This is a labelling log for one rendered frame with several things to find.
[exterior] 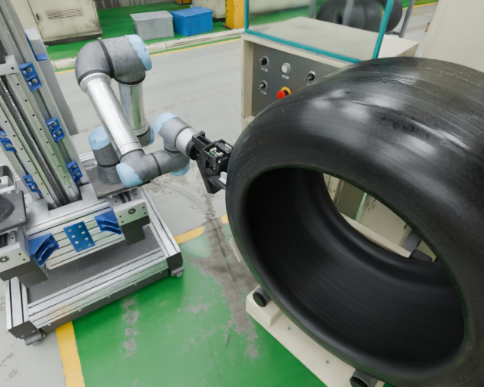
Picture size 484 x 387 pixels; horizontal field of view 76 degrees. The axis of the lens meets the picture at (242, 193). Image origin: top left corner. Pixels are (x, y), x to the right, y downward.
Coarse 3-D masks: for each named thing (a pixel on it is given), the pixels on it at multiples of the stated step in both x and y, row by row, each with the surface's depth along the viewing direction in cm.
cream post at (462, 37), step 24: (456, 0) 52; (480, 0) 50; (432, 24) 56; (456, 24) 53; (480, 24) 51; (432, 48) 58; (456, 48) 55; (480, 48) 53; (360, 216) 90; (384, 216) 84
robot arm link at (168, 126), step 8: (168, 112) 91; (160, 120) 88; (168, 120) 87; (176, 120) 88; (160, 128) 88; (168, 128) 87; (176, 128) 86; (184, 128) 85; (168, 136) 87; (176, 136) 85; (168, 144) 90
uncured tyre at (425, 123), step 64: (384, 64) 47; (448, 64) 44; (256, 128) 50; (320, 128) 40; (384, 128) 35; (448, 128) 33; (256, 192) 76; (320, 192) 83; (384, 192) 36; (448, 192) 32; (256, 256) 69; (320, 256) 85; (384, 256) 79; (448, 256) 34; (320, 320) 74; (384, 320) 71; (448, 320) 64; (448, 384) 45
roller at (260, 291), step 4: (260, 288) 79; (256, 292) 79; (260, 292) 78; (264, 292) 78; (256, 296) 78; (260, 296) 77; (264, 296) 77; (268, 296) 78; (256, 300) 79; (260, 300) 77; (264, 300) 77; (268, 300) 78; (260, 304) 78; (264, 304) 78
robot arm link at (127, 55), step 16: (112, 48) 96; (128, 48) 98; (144, 48) 101; (112, 64) 97; (128, 64) 100; (144, 64) 103; (128, 80) 105; (128, 96) 114; (128, 112) 121; (144, 128) 132; (144, 144) 139
